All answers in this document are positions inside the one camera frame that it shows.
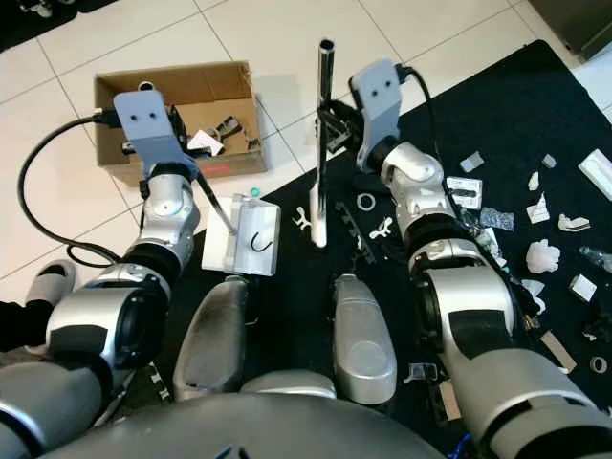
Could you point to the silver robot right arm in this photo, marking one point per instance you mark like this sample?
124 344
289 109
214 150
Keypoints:
478 306

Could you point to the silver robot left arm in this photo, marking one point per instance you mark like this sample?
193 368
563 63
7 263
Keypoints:
105 320

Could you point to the black rounded floor rug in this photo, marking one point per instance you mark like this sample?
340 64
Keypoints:
292 306

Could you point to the white paper sheet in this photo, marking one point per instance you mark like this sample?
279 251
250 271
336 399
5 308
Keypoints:
204 143

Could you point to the black grey hand tool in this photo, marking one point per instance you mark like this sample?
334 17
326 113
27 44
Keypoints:
229 129

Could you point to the small printed packet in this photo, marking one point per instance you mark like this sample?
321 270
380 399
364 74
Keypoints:
134 148

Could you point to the open brown cardboard box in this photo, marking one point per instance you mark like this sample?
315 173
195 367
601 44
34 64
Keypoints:
210 91

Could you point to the small green cap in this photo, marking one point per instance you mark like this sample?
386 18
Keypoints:
254 192

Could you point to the white plastic clip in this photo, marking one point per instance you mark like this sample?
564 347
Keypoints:
303 223
382 229

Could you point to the black toothed strip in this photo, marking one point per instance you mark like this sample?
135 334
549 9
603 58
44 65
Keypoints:
356 234

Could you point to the small grey-white piece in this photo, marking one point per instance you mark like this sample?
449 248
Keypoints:
471 162

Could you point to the white blister pack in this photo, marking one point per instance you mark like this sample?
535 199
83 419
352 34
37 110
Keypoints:
464 191

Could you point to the dark fuzzy carpet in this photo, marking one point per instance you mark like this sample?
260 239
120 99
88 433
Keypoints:
76 24

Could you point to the crumpled silver foil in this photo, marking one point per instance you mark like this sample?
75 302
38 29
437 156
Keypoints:
492 220

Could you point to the grey slipper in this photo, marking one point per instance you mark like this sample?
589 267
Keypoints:
50 282

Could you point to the small white scrap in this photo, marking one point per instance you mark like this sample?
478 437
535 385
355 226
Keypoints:
534 181

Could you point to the silver robot left leg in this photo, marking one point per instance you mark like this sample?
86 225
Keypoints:
210 339

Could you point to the silver robot leg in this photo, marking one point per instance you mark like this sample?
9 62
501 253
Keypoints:
363 344
210 339

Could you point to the silver caster wheel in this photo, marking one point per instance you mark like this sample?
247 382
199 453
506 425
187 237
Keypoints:
38 8

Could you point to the small grey piece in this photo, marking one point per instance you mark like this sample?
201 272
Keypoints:
548 161

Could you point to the white paper scrap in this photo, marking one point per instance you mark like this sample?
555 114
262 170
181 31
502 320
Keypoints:
538 210

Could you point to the silver robot right leg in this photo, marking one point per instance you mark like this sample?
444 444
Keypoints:
363 344

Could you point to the crumpled white paper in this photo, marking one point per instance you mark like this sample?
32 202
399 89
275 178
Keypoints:
543 256

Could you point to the white curved plastic piece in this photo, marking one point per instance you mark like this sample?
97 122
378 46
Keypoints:
574 224

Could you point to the dark grey cabinet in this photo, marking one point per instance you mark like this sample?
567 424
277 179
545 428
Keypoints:
574 24

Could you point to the person dark clothed foot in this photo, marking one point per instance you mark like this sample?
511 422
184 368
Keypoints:
14 330

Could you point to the white flat packet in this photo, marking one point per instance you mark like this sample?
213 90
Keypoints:
596 174

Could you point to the clear plastic bottle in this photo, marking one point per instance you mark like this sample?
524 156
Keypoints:
596 258

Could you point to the small white box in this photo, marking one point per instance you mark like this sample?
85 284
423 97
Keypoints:
583 288

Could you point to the grey robot torso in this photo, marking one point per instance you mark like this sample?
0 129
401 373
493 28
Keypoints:
296 430

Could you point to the brown cardboard strip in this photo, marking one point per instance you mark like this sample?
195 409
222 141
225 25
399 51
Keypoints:
557 352

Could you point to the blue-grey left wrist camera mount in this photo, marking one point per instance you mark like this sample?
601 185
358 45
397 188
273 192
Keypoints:
146 129

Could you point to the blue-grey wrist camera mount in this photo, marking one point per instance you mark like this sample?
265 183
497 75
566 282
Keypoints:
378 100
146 129

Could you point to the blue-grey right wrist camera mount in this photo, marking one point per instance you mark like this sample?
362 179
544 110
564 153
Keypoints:
378 100

